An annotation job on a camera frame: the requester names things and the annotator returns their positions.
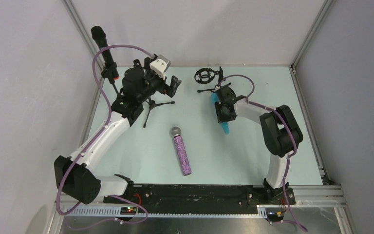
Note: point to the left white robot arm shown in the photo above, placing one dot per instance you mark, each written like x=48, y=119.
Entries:
x=74, y=174

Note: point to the black round base stand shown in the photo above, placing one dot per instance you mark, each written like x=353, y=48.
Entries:
x=110, y=72

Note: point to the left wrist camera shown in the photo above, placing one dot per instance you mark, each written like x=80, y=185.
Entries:
x=160, y=65

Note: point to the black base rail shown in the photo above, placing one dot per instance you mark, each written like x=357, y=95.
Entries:
x=206, y=199

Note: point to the black microphone orange end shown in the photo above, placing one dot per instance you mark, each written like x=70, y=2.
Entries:
x=99, y=37

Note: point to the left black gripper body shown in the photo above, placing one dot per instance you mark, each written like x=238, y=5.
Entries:
x=166, y=85

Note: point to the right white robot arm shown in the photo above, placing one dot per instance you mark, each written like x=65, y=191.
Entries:
x=280, y=130

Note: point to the tall black tripod stand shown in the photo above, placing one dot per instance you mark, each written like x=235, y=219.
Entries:
x=150, y=102

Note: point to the blue microphone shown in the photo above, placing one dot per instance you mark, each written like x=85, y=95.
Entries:
x=224, y=125

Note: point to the right circuit board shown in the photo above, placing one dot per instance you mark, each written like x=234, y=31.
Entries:
x=274, y=217

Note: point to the left circuit board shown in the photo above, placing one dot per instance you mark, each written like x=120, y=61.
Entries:
x=128, y=210

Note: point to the circuit board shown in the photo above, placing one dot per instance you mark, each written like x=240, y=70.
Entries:
x=128, y=210
x=274, y=217

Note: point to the purple glitter microphone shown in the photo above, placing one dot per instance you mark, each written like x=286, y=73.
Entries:
x=180, y=151

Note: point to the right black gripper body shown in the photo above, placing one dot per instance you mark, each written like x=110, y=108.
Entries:
x=222, y=114

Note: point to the shock mount tripod stand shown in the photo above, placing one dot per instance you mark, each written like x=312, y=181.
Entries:
x=206, y=75

